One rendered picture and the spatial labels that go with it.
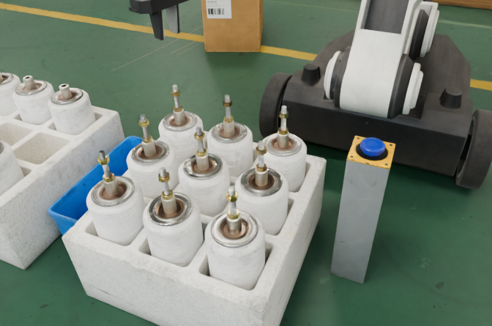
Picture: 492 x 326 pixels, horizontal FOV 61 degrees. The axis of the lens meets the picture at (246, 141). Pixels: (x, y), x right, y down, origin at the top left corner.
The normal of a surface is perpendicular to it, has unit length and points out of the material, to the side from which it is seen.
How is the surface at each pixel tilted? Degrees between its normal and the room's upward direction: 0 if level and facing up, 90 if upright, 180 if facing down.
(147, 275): 90
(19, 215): 90
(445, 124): 45
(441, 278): 0
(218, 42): 89
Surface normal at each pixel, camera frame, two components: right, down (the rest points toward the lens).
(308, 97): -0.33, -0.17
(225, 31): -0.07, 0.58
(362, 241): -0.39, 0.56
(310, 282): -0.03, -0.80
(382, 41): -0.38, 0.07
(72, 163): 0.91, 0.22
